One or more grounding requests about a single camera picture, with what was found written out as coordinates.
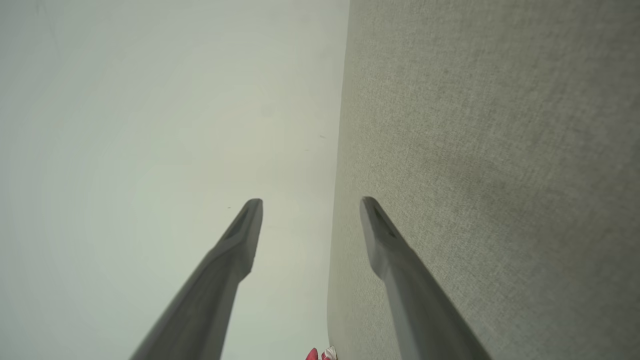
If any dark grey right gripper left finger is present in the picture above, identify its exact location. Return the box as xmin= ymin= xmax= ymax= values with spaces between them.
xmin=130 ymin=198 xmax=264 ymax=360

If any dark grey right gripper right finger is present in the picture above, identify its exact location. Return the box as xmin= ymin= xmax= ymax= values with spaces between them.
xmin=359 ymin=196 xmax=494 ymax=360

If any red white basketball jersey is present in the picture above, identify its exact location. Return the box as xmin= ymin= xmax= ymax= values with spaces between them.
xmin=305 ymin=346 xmax=338 ymax=360

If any grey fabric sofa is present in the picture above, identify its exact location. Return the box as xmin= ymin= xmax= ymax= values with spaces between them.
xmin=326 ymin=0 xmax=640 ymax=360

